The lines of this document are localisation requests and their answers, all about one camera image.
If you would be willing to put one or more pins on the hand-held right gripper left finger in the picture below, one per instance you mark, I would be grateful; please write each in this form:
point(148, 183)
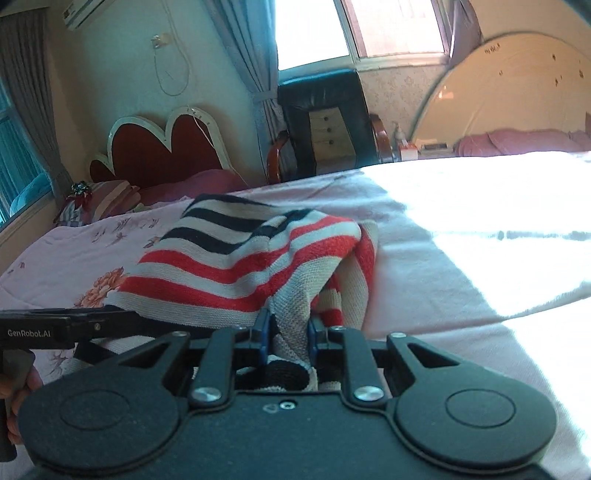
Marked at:
point(263, 342)

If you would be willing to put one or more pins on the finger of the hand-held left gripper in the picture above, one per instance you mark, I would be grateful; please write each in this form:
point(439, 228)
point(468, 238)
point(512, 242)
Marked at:
point(101, 353)

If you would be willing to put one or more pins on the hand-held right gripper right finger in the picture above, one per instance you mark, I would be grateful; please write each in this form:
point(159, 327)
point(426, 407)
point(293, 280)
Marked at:
point(313, 342)

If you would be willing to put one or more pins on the red navy striped knit sweater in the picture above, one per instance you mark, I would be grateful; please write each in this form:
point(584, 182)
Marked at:
point(240, 258)

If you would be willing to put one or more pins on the person's left hand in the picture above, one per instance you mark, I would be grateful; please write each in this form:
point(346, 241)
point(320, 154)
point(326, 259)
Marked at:
point(35, 381)

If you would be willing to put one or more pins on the ribbon bow ornament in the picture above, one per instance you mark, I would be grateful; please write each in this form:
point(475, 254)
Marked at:
point(81, 189)

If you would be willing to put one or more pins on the striped pillow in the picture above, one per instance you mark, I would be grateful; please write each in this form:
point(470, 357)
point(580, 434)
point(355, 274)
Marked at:
point(106, 196)

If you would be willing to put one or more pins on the pink floral bed sheet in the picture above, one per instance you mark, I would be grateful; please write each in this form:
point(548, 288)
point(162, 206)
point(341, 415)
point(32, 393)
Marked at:
point(438, 240)

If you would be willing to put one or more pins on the side window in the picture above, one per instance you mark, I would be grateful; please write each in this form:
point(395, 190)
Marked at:
point(18, 161)

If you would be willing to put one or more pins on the dark red pillow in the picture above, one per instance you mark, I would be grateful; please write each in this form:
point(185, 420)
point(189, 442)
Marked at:
point(194, 184)

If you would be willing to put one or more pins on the red heart-shaped headboard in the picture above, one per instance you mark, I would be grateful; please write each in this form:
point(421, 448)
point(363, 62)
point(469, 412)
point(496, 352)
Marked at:
point(161, 152)

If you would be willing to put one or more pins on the white pump bottle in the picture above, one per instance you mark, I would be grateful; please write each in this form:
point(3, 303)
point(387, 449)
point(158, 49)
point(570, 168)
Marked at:
point(398, 134)

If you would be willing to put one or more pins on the small bedside box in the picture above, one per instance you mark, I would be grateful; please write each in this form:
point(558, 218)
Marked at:
point(429, 148)

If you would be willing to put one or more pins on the grey side curtain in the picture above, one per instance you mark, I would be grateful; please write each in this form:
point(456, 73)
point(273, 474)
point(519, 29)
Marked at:
point(23, 92)

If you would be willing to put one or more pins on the black leather armchair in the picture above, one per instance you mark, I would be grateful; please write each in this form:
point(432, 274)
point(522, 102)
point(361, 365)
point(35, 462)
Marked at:
point(318, 92)

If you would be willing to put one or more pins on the blue grey curtain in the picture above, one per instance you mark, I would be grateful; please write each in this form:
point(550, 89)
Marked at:
point(249, 69)

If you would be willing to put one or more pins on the pink blanket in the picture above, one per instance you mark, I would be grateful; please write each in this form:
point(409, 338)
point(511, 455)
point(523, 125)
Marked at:
point(517, 141)

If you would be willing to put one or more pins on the bright window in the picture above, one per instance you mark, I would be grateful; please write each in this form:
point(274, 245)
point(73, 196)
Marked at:
point(351, 27)

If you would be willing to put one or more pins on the white air conditioner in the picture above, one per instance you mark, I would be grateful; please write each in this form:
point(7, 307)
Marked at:
point(90, 13)

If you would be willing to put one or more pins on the cream arched headboard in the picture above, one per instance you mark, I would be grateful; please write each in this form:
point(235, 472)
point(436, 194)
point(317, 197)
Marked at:
point(508, 87)

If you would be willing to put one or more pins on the grey tied curtain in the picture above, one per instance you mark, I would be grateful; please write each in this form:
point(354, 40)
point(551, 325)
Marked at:
point(461, 27)

